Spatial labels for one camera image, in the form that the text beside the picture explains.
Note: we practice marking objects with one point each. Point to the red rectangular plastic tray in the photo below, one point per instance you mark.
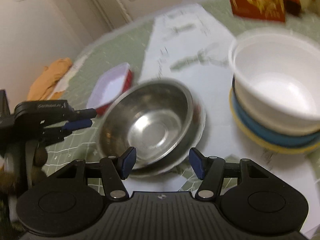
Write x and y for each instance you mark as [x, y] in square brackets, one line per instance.
[110, 85]

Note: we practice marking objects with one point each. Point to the dark red small toy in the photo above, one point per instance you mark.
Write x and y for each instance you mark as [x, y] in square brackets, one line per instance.
[293, 7]

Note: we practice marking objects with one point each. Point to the white plastic bowl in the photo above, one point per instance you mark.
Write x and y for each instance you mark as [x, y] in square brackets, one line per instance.
[275, 80]

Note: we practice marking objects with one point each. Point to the white floral plate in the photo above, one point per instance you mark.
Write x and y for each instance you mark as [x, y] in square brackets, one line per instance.
[201, 122]

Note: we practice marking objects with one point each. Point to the blue enamel bowl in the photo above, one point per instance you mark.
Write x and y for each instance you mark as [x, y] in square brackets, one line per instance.
[262, 132]

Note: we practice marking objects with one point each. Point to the orange cloth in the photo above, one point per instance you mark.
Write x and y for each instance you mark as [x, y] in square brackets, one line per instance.
[50, 77]

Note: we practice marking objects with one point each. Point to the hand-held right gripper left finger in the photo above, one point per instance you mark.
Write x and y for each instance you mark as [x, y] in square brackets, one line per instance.
[128, 162]

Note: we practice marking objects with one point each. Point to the cream ceramic bowl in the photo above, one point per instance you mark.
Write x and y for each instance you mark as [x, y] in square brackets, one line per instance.
[282, 148]

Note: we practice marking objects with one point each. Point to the white deer print runner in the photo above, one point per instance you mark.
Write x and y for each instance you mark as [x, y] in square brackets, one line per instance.
[175, 55]

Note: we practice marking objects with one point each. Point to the stainless steel bowl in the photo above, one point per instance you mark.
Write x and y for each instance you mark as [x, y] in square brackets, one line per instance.
[150, 125]

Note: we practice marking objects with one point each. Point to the beige curtain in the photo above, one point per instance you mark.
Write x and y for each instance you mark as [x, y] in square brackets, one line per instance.
[105, 0]

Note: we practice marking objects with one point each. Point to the white bear print sheet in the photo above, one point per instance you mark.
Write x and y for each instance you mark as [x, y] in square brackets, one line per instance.
[72, 72]

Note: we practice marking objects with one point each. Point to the person's left hand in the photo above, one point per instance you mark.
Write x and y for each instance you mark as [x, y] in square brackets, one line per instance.
[41, 157]

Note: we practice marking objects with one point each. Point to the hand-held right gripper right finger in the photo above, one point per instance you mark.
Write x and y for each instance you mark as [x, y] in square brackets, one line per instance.
[197, 165]

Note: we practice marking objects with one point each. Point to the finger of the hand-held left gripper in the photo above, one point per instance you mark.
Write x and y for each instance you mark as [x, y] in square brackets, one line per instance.
[86, 112]
[78, 124]

